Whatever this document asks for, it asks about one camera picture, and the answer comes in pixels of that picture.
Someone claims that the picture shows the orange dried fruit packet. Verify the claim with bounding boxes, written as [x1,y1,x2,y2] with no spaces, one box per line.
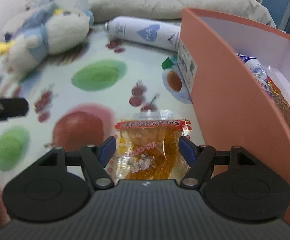
[106,110,193,183]

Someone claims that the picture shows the blue white snack bag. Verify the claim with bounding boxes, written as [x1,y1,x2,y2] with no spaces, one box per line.
[236,53,270,93]

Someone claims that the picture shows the pink cardboard box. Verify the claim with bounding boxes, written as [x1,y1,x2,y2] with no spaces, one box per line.
[176,7,290,233]

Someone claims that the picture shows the fruit print mat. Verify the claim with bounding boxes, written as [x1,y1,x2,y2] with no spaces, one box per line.
[0,26,204,227]

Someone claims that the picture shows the white blue plush toy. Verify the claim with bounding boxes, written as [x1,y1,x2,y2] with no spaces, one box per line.
[0,3,94,79]

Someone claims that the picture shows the brown wafer snack packet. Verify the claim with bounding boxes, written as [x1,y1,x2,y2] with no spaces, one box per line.
[267,76,290,130]

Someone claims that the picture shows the white spray bottle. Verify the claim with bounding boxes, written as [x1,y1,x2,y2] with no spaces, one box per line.
[104,16,181,52]

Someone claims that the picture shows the grey blanket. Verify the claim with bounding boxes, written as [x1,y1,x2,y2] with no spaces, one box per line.
[88,0,276,27]

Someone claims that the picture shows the blue chair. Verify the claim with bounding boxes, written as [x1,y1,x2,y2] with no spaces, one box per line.
[261,0,290,28]

